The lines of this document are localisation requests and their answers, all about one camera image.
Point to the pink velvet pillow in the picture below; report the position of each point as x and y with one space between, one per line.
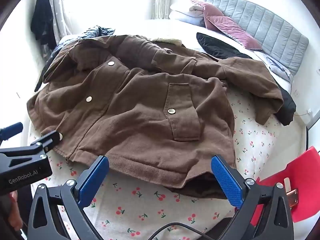
232 30
207 10

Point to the bed with cherry print sheet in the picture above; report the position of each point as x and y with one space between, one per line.
150 205

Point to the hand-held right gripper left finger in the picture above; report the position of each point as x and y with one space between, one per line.
93 180

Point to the brown jacket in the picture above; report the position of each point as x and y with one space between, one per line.
137 105

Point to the hanging dark clothes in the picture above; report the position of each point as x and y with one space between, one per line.
42 22

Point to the white printed pillow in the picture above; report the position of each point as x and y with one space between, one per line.
275 66

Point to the black puffer jacket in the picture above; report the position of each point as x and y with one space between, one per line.
100 31

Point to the grey padded headboard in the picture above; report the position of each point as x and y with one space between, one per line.
262 22

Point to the person's left hand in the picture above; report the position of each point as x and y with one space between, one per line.
15 212

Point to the black quilted garment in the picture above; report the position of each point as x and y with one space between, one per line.
217 46

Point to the copper metal piece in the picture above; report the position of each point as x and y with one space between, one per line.
292 197

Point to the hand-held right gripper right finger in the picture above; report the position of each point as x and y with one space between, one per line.
226 180

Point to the red plastic stool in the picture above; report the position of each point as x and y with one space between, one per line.
305 172

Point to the light blue pillow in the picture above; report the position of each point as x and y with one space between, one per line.
182 18

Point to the grey patterned curtain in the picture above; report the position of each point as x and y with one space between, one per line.
162 0
58 10

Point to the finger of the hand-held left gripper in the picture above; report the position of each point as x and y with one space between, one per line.
12 130
47 141

